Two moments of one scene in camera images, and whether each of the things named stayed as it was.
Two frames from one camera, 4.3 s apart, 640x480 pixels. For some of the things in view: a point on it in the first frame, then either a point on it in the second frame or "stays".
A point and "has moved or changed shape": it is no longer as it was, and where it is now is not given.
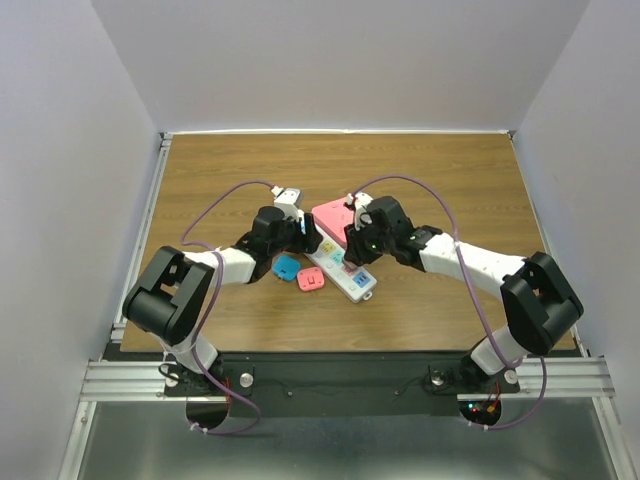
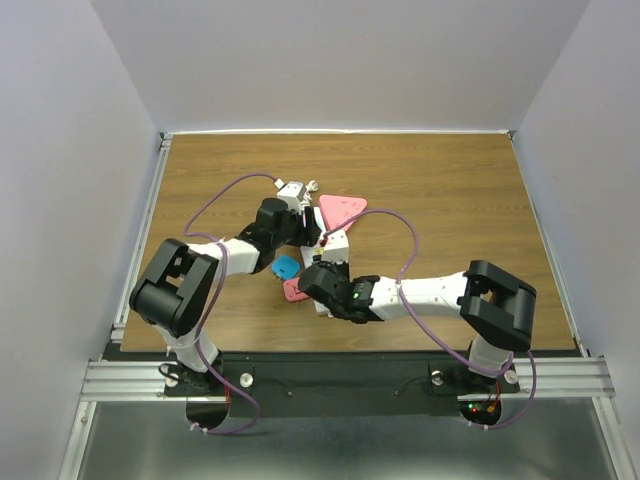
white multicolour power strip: x=328 y=259 has moved or changed shape
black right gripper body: x=377 y=243 to x=334 y=269
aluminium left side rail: x=118 y=324 stays
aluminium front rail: x=126 y=381 stays
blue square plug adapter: x=285 y=267 stays
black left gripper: x=307 y=242 stays
